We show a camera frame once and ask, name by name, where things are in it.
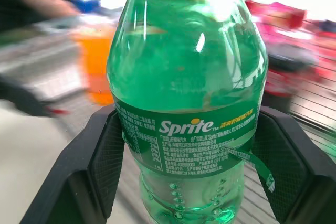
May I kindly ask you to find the green Sprite plastic bottle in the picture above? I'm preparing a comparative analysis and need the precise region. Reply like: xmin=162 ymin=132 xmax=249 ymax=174
xmin=106 ymin=0 xmax=276 ymax=224

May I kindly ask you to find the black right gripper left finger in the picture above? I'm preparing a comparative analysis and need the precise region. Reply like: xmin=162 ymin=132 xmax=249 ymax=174
xmin=20 ymin=108 xmax=127 ymax=224

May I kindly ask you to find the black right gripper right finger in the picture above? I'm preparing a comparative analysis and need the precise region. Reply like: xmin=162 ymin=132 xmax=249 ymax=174
xmin=250 ymin=105 xmax=336 ymax=224

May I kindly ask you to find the dark cola bottle red label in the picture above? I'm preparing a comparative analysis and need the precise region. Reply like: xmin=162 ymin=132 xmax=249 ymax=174
xmin=258 ymin=48 xmax=320 ymax=116

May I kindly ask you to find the blue snack package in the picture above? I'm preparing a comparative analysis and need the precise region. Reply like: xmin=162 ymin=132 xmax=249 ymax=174
xmin=70 ymin=0 xmax=102 ymax=15

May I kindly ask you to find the red snack package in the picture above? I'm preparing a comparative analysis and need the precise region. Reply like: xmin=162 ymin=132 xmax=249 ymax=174
xmin=245 ymin=0 xmax=313 ymax=41

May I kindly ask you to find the orange soda bottle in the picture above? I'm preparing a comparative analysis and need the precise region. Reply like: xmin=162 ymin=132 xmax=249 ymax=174
xmin=70 ymin=24 xmax=119 ymax=107

